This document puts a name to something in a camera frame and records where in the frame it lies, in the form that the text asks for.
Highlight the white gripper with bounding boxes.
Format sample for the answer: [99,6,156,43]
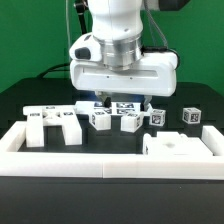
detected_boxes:
[69,33,178,112]

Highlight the white chair seat piece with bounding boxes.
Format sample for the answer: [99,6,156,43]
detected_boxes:
[142,131,213,157]

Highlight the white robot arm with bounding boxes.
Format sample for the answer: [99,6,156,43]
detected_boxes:
[69,0,190,111]

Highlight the white chair back piece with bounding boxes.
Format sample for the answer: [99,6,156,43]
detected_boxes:
[23,105,82,148]

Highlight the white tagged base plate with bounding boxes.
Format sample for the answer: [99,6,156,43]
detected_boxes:
[75,101,153,116]

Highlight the white U-shaped fence frame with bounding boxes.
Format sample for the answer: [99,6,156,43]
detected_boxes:
[0,121,224,180]

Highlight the black cable on table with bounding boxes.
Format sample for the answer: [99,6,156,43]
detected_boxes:
[36,62,72,79]

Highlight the black hose behind robot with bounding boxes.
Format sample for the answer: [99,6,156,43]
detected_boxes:
[73,0,90,36]

